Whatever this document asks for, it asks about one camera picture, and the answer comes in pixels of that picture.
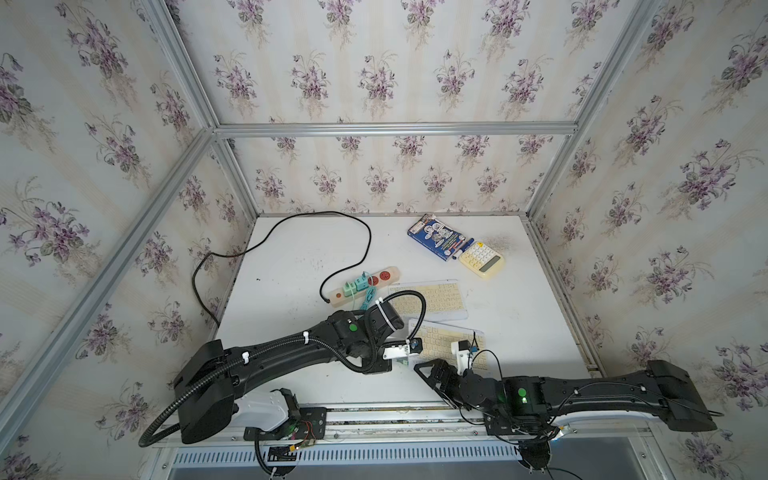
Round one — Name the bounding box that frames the black power cable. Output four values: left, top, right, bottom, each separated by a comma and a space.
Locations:
191, 210, 373, 328

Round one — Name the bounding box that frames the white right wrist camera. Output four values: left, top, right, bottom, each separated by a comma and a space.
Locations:
451, 340, 479, 375

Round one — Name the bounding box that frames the aluminium frame rail base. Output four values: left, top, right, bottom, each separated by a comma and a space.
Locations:
140, 402, 674, 479

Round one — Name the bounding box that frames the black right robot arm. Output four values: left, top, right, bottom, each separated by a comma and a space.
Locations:
414, 359, 717, 439

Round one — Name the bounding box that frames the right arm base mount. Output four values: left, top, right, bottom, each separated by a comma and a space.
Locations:
482, 411, 562, 472

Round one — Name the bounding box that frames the blue marker pen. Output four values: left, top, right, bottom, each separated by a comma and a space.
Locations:
451, 238, 474, 260

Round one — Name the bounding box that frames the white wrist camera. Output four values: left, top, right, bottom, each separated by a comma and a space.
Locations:
451, 340, 479, 375
382, 337, 423, 360

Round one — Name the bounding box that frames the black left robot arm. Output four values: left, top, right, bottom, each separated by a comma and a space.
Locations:
138, 290, 428, 448

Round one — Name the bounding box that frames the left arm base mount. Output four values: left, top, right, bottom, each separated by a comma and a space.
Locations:
243, 389, 328, 479

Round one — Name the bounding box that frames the blue treehouse book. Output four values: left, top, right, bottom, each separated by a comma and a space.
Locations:
407, 213, 474, 261

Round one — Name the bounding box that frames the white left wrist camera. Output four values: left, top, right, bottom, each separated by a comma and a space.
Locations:
382, 337, 423, 360

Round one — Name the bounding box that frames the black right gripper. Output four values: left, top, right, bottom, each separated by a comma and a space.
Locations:
414, 357, 481, 412

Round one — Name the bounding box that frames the light green usb charger plug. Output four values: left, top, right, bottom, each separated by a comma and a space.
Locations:
342, 282, 357, 298

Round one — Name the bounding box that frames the white keyboard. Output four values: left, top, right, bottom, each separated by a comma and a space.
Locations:
408, 321, 486, 367
387, 279, 469, 322

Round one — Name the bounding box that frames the teal usb charger plug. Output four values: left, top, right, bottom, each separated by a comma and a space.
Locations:
353, 272, 371, 292

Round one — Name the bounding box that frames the yellow calculator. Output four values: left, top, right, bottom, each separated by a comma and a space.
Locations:
458, 242, 505, 279

